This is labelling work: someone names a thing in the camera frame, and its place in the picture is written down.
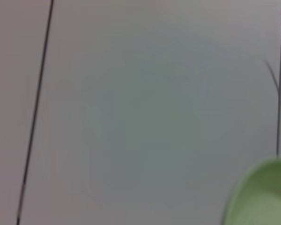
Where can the green round plate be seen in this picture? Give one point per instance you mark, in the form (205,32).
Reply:
(262,194)

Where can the black vertical wall strip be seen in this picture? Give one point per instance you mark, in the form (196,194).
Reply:
(36,105)

